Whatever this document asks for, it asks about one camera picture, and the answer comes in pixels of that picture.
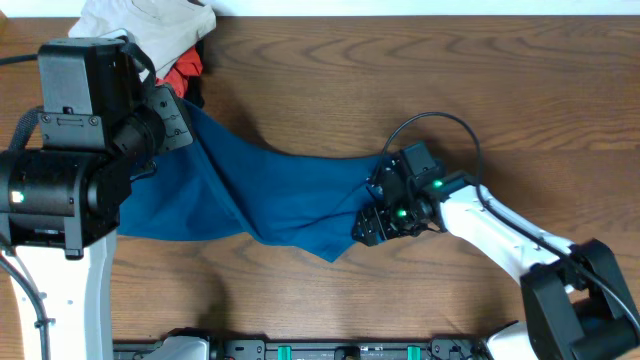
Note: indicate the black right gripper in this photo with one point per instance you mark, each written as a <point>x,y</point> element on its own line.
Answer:
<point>386,231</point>

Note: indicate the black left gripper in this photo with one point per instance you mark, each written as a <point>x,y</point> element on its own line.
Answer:
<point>164,101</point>

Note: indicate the teal blue t-shirt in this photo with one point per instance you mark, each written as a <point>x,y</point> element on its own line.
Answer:
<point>220,186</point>

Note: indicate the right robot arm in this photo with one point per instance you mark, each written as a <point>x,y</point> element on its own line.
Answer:
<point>576,301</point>

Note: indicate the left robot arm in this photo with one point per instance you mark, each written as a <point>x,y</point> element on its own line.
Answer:
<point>69,167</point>

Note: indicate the beige crumpled garment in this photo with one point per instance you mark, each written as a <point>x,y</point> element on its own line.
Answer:
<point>163,29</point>

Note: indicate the red-orange garment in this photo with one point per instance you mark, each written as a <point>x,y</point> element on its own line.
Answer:
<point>188,65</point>

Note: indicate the black garment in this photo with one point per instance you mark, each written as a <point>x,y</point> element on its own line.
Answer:
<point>193,92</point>

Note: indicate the black mounting rail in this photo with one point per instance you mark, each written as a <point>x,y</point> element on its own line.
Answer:
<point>190,343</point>

